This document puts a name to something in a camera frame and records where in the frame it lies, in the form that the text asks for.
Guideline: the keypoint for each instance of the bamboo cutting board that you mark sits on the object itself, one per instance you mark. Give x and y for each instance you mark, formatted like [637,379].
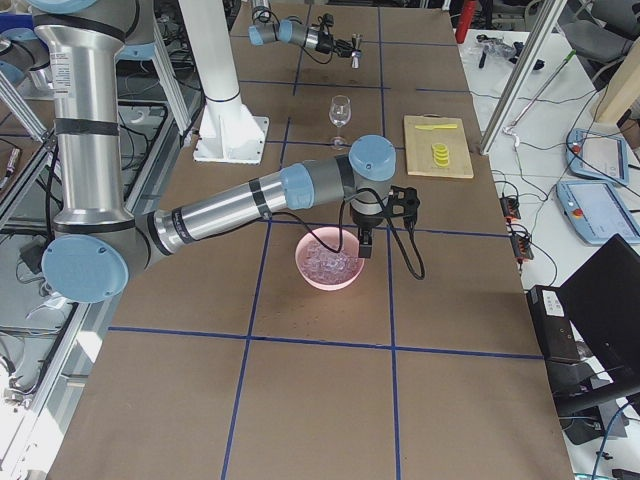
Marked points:
[418,148]

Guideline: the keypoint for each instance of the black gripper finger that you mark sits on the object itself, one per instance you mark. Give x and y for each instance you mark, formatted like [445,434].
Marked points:
[346,53]
[345,45]
[365,239]

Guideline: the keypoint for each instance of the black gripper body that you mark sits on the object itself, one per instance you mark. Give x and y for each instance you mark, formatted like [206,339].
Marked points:
[327,43]
[365,220]

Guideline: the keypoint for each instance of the black box device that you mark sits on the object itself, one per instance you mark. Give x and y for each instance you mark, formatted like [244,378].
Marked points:
[552,327]

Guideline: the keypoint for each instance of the clear ice cubes pile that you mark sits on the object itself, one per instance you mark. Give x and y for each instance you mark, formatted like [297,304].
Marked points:
[323,266]

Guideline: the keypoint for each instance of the teach pendant far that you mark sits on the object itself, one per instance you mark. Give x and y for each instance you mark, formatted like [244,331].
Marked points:
[599,156]

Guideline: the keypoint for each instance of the pink bowl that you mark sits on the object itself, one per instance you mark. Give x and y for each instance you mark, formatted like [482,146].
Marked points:
[334,239]

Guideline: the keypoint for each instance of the aluminium frame post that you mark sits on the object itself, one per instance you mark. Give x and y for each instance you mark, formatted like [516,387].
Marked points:
[537,38]

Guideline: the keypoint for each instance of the teach pendant near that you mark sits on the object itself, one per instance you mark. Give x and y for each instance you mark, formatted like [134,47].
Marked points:
[596,211]

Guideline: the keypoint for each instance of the yellow plastic knife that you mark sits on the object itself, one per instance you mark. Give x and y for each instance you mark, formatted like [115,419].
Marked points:
[432,127]

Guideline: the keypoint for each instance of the teach pendant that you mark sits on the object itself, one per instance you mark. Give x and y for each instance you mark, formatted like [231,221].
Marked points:
[599,156]
[596,211]

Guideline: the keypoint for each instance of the steel cocktail jigger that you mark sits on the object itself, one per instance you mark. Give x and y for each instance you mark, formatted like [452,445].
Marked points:
[356,52]

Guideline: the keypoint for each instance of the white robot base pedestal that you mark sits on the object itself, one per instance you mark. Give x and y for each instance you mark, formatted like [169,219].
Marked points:
[228,132]

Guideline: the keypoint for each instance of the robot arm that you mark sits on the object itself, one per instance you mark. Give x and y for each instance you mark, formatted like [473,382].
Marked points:
[315,40]
[99,245]

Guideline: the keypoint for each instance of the clear wine glass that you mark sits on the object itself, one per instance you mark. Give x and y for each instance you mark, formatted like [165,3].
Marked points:
[340,116]

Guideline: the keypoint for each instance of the black laptop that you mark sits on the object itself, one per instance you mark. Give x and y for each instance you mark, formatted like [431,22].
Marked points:
[601,299]

